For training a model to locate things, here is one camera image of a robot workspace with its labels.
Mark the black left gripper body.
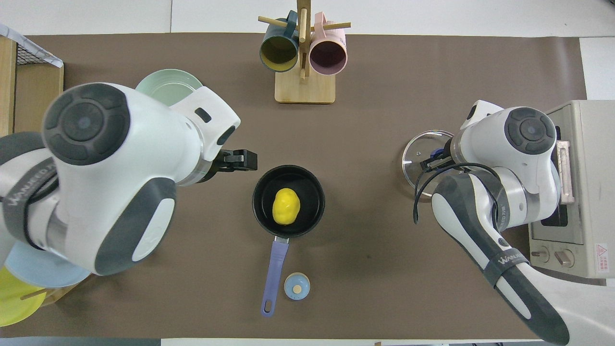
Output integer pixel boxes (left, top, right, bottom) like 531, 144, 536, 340
207, 149, 237, 184

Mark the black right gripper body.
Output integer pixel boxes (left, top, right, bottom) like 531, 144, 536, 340
441, 136, 458, 168

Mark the glass lid with blue knob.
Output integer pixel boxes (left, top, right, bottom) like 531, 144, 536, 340
402, 130, 455, 198

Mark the yellow potato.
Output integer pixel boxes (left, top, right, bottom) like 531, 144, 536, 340
272, 188, 301, 225

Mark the light green plate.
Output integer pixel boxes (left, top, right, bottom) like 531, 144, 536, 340
135, 69, 203, 95

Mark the light blue plate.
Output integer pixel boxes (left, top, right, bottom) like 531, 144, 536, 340
5, 239, 92, 288

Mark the wooden plate rack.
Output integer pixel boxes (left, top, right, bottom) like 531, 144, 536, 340
20, 283, 81, 307

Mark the yellow plate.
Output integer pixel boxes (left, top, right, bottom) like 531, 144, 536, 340
0, 266, 47, 327

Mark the brown paper table mat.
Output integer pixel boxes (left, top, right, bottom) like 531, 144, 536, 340
0, 33, 613, 339

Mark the wooden mug tree stand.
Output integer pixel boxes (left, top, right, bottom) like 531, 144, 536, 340
258, 0, 351, 104

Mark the dark teal mug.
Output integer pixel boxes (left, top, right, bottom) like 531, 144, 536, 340
259, 11, 300, 73

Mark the pink ribbed mug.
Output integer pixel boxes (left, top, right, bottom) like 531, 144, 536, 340
309, 12, 348, 76

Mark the beige toaster oven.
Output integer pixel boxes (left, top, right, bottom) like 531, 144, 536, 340
529, 100, 615, 279

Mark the white checked cloth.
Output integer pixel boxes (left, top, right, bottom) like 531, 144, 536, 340
0, 24, 63, 68

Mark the dark saucepan with purple handle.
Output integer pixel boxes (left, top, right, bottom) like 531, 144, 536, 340
252, 165, 326, 318

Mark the wooden shelf with wire basket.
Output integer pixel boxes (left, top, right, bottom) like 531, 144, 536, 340
0, 36, 64, 137

